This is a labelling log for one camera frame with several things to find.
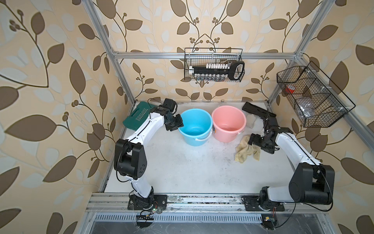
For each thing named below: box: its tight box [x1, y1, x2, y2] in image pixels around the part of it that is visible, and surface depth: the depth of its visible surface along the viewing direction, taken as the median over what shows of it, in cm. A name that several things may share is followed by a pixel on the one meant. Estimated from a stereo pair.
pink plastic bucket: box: [211, 105, 247, 143], surface depth 93 cm
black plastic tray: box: [242, 101, 277, 119], surface depth 115 cm
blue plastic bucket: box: [178, 108, 213, 147], surface depth 92 cm
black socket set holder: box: [189, 60, 245, 82], surface depth 86 cm
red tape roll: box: [285, 84, 296, 94], surface depth 88 cm
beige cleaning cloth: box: [234, 134, 261, 164], surface depth 90 cm
